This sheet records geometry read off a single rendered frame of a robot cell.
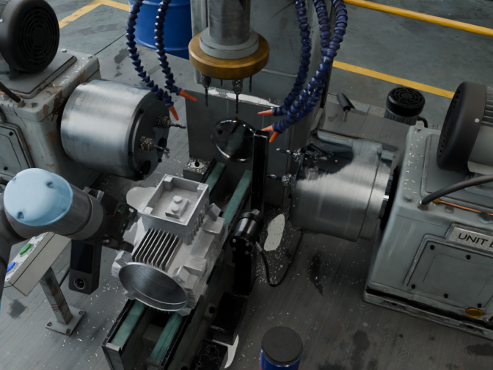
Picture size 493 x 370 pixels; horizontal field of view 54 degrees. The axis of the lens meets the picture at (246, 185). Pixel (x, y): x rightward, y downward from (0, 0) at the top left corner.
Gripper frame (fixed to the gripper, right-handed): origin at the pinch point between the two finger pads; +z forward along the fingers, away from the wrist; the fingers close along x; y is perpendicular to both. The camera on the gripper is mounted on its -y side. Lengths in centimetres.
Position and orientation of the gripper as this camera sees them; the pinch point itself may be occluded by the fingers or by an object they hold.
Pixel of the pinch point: (125, 249)
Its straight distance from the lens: 99.9
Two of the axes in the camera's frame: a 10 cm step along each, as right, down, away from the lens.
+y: 2.9, -9.3, 2.3
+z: 1.4, 2.8, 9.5
